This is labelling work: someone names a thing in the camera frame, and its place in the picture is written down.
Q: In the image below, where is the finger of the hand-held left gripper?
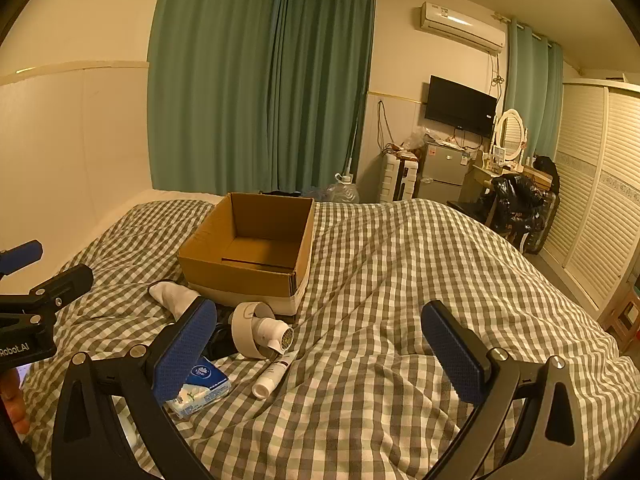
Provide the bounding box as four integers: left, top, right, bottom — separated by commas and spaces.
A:
0, 240, 44, 277
0, 264, 95, 323

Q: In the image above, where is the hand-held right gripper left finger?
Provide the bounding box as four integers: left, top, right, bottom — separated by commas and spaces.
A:
50, 297, 218, 480

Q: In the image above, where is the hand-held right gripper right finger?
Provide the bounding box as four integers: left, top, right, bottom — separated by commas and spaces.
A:
421, 301, 608, 480

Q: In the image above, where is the blue tissue packet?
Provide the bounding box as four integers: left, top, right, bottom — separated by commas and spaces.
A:
164, 357, 233, 421

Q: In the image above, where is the white sock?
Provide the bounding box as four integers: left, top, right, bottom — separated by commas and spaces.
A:
147, 281, 202, 320

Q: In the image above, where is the white hair dryer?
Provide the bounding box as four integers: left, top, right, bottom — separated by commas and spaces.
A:
231, 301, 295, 359

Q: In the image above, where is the white tube bottle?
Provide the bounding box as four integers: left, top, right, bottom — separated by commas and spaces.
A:
251, 350, 299, 400

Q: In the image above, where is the brown cardboard box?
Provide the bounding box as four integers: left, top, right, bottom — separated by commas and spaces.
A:
177, 192, 316, 317

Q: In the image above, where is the person's left hand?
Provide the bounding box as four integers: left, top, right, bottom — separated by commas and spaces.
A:
0, 365, 32, 436

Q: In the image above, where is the grey checked blanket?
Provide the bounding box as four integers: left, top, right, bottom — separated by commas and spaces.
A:
22, 199, 640, 480

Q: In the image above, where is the dark translucent case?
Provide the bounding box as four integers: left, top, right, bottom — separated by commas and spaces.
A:
519, 191, 560, 254

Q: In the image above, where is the black jacket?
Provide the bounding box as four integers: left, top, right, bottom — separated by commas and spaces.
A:
479, 172, 549, 234

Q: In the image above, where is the beige dressing table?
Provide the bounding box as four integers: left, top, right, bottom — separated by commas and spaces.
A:
459, 161, 502, 217

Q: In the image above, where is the wooden stool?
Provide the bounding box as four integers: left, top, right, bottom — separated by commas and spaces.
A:
601, 284, 640, 347

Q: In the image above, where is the grey small fridge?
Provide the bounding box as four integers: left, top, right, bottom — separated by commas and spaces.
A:
417, 142, 471, 202

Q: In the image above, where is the white suitcase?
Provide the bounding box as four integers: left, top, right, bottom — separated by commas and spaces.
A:
380, 153, 420, 204

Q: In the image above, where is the clear water jug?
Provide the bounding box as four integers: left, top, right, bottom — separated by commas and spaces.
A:
327, 172, 361, 205

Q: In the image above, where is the clear plastic bag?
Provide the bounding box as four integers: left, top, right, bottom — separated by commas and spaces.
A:
399, 127, 432, 154

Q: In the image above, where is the white pole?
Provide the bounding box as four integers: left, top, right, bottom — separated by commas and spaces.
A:
344, 124, 357, 182

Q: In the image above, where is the white oval mirror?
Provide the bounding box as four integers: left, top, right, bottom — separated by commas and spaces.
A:
494, 108, 529, 162

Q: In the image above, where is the white slatted wardrobe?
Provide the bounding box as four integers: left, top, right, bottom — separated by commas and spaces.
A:
541, 80, 640, 312

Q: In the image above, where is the light green curtain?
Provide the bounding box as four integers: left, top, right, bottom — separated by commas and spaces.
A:
506, 19, 564, 161

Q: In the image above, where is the white air conditioner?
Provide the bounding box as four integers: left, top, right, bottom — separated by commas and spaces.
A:
419, 1, 507, 54

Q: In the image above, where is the hanging wall cable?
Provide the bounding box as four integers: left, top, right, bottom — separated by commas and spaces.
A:
376, 100, 397, 155

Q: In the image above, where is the black wall television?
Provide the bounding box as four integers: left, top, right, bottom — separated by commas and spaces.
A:
424, 75, 499, 137

